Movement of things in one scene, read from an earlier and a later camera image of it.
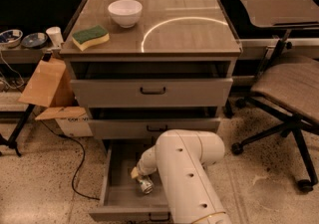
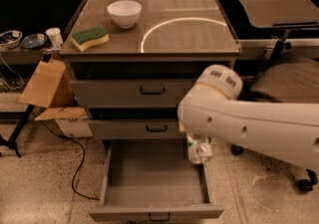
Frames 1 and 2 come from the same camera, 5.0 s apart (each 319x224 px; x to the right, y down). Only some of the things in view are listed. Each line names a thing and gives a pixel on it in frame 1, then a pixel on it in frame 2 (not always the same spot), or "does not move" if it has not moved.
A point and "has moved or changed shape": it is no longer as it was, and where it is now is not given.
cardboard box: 50,86 does not move
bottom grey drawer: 121,199 does not move
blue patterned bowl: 10,38 does not move
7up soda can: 146,184 has moved or changed shape
